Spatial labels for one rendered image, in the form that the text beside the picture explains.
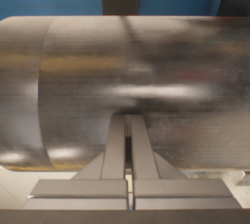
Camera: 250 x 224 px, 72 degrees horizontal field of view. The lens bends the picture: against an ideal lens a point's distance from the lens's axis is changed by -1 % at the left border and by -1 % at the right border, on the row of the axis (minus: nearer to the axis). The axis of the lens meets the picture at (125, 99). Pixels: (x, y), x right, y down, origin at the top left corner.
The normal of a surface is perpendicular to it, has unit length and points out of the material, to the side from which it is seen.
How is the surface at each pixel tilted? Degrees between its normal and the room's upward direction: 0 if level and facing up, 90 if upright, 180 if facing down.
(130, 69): 90
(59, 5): 90
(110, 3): 90
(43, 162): 90
